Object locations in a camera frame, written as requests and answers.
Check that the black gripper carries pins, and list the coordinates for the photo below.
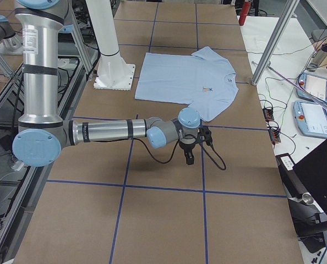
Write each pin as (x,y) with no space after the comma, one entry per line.
(187,146)

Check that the light blue t-shirt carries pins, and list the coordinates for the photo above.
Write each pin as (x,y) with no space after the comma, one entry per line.
(204,80)

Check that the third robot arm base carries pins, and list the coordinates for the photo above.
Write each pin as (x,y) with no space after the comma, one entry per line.
(10,41)

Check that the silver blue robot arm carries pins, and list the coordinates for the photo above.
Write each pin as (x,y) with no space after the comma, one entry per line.
(42,132)

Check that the near blue teach pendant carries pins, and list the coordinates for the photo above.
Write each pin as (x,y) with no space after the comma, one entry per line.
(311,119)

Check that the blue teach pendant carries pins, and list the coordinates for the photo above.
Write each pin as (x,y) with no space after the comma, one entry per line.
(311,119)
(314,85)

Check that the black laptop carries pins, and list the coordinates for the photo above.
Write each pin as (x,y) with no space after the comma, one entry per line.
(312,172)

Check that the black monitor stand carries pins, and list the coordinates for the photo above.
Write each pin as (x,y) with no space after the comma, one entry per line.
(310,224)

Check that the far blue teach pendant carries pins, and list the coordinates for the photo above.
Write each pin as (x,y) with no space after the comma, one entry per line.
(314,85)

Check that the red cylinder bottle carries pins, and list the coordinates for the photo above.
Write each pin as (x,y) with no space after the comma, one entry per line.
(244,12)

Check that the clear water bottle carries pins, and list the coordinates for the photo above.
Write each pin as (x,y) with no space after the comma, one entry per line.
(316,62)

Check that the white power strip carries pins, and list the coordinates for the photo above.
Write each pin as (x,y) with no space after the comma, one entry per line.
(17,165)

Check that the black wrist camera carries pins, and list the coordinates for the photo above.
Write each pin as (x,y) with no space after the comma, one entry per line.
(206,135)

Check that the white camera mast pedestal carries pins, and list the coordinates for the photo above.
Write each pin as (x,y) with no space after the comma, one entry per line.
(112,72)

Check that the green handled reacher grabber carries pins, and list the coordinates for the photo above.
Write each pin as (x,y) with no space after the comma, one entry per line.
(296,85)

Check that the aluminium frame post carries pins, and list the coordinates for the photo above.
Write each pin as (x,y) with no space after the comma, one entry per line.
(274,39)

